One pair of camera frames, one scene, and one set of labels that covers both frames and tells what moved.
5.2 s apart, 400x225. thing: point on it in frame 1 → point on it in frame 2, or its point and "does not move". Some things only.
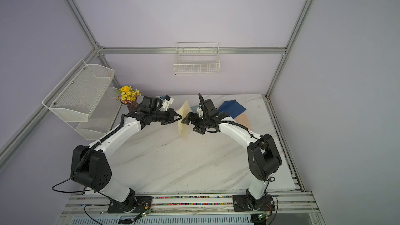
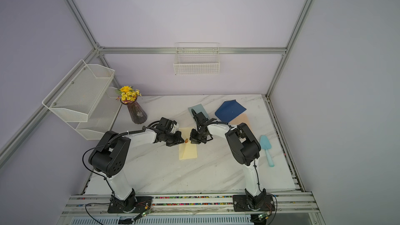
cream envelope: x=184 y=129 → x=186 y=149
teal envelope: x=194 y=109 does not move
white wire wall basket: x=197 y=59 does not move
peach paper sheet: x=242 y=119 does not move
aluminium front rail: x=93 y=209 does not move
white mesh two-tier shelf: x=86 y=101 does not move
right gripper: x=196 y=116 → x=194 y=139
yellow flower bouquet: x=128 y=94 does not move
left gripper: x=171 y=114 → x=178 y=140
